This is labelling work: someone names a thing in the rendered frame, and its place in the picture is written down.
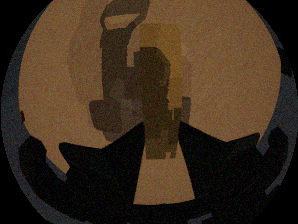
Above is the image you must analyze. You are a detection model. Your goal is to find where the small red block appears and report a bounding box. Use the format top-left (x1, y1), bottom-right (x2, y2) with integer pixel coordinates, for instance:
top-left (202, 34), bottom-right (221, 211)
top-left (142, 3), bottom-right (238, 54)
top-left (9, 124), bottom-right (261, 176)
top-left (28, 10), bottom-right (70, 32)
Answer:
top-left (19, 111), bottom-right (25, 121)

